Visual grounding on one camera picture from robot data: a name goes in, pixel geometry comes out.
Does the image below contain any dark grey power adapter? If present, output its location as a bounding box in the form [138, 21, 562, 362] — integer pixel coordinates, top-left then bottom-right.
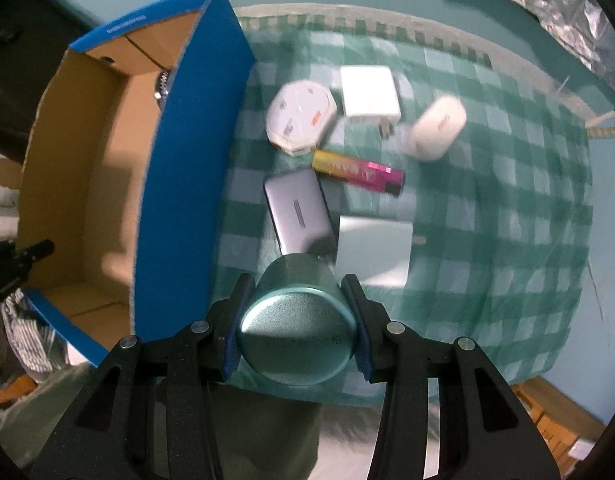
[264, 167, 337, 257]

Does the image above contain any teal metal tin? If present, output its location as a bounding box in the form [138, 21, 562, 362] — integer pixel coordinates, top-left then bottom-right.
[238, 254, 361, 387]

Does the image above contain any round silver black-rimmed case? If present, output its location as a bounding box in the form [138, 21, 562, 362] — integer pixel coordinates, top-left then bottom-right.
[155, 70, 176, 109]

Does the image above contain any white power adapter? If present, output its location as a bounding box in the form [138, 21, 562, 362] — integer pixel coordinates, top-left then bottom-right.
[340, 65, 403, 140]
[335, 215, 428, 288]

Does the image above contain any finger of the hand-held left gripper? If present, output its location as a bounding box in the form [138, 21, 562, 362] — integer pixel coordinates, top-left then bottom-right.
[12, 239, 56, 267]

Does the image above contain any striped cloth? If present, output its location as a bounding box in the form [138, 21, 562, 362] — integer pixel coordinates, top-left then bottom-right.
[0, 290, 68, 373]

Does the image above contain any green checkered tablecloth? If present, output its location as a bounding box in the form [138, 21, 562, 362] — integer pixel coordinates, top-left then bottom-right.
[208, 2, 595, 406]

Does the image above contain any dark cloth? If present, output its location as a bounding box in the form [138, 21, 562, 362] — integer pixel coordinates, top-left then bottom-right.
[0, 0, 103, 156]

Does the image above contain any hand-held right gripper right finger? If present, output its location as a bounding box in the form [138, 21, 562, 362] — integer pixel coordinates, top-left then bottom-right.
[339, 273, 559, 480]

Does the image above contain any blue cardboard box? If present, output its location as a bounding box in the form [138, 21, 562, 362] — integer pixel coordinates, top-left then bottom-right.
[15, 0, 258, 368]

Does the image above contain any green clothing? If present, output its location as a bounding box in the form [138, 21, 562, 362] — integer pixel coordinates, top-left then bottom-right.
[0, 362, 323, 480]

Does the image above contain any white oval case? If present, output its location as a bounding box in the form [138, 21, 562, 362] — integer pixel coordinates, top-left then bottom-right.
[406, 95, 467, 162]

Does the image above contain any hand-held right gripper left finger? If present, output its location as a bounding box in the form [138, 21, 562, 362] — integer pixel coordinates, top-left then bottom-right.
[30, 272, 257, 480]

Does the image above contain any silver foil sheet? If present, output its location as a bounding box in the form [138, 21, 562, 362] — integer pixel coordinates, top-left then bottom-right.
[435, 0, 615, 111]

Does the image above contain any wooden furniture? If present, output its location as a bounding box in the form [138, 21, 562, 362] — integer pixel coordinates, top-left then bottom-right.
[512, 377, 608, 461]

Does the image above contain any pink gold battery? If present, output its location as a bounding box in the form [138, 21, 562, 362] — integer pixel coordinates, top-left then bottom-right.
[312, 149, 405, 198]

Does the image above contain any white octagonal box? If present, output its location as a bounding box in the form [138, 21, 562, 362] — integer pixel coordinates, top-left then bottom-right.
[266, 80, 335, 157]

